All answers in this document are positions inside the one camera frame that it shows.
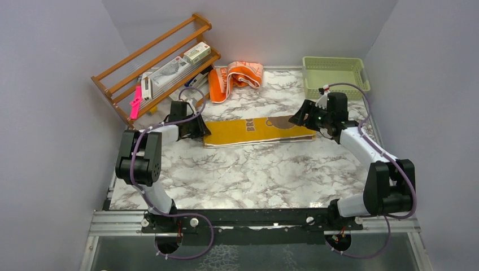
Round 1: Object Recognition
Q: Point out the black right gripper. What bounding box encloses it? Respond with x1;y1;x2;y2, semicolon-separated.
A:
289;99;333;132

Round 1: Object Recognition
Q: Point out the brown yellow bear towel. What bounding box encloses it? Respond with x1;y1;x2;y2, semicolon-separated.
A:
203;115;316;148

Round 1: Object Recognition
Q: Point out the orange white towel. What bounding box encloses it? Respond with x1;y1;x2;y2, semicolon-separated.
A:
208;61;264;103

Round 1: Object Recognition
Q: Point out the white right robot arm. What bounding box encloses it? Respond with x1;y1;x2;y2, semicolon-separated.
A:
289;91;417;230

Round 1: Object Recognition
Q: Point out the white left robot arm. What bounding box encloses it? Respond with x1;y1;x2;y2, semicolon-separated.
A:
115;100;210;232

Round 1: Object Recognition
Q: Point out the blue white stapler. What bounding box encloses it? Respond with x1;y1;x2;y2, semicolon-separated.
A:
184;73;208;88

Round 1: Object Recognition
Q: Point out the green plastic basket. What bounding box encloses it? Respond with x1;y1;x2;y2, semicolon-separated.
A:
302;56;371;100

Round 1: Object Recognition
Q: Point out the large flat white box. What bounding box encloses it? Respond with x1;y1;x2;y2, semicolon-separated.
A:
148;56;191;88

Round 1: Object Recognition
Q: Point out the pink marker pen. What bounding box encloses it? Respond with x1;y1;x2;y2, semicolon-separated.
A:
130;85;143;120

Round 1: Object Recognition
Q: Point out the white upright box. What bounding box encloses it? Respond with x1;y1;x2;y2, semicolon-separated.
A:
141;72;152;101

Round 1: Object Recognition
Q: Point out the wooden shelf rack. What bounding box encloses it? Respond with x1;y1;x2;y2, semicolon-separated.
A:
91;13;221;128

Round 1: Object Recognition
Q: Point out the small white box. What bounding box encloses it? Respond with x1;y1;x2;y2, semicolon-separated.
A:
183;42;211;65

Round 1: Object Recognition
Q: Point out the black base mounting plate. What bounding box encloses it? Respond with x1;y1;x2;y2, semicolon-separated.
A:
141;208;363;246

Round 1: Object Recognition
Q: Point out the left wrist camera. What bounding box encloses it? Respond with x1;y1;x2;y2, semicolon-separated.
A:
185;99;197;114

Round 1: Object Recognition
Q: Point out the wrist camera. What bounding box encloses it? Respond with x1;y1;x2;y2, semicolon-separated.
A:
315;85;330;110
185;99;197;114

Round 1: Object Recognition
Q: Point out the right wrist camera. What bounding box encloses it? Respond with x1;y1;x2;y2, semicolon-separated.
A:
315;85;330;110

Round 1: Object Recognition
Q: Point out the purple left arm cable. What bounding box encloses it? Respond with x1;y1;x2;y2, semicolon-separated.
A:
129;87;216;261

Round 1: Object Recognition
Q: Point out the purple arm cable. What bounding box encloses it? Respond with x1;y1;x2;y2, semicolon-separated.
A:
129;87;216;261
318;82;418;260

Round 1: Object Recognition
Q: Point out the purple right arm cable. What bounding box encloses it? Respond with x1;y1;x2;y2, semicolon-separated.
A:
318;82;418;260

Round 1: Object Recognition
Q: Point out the aluminium rail frame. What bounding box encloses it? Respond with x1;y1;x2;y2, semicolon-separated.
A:
80;208;432;270

